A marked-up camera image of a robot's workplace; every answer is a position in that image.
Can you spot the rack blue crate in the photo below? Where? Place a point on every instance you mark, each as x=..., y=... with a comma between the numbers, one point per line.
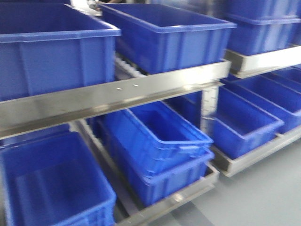
x=254, y=36
x=240, y=126

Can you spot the shelf blue crate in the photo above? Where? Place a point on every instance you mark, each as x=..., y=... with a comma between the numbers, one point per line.
x=160, y=38
x=154, y=188

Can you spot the nested blue crate upper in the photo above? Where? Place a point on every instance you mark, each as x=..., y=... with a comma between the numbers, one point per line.
x=155, y=136

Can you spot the top left blue crate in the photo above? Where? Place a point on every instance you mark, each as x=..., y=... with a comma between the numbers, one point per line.
x=52, y=47

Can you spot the right rack lower blue crate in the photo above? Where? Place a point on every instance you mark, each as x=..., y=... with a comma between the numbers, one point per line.
x=240, y=126

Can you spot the right rack upper blue crate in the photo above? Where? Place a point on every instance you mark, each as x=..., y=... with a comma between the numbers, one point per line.
x=254, y=36

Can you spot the middle shelf front blue crate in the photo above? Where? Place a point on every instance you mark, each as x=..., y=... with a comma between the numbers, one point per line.
x=160, y=38

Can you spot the bottom shelf front blue crate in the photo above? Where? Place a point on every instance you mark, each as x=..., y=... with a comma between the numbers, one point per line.
x=154, y=188

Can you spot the lower left blue crate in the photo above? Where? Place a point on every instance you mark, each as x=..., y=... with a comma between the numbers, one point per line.
x=55, y=181

